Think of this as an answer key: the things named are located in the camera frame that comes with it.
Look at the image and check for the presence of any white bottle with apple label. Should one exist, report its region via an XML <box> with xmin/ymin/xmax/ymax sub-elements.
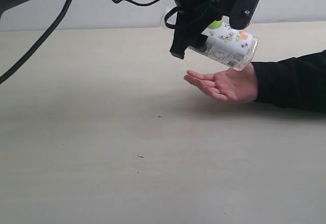
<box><xmin>159</xmin><ymin>7</ymin><xmax>259</xmax><ymax>71</ymax></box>

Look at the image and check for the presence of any open bare human hand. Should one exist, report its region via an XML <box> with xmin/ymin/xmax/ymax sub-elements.
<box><xmin>184</xmin><ymin>64</ymin><xmax>258</xmax><ymax>104</ymax></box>

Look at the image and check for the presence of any black cable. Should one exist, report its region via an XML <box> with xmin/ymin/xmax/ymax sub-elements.
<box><xmin>0</xmin><ymin>0</ymin><xmax>184</xmax><ymax>85</ymax></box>

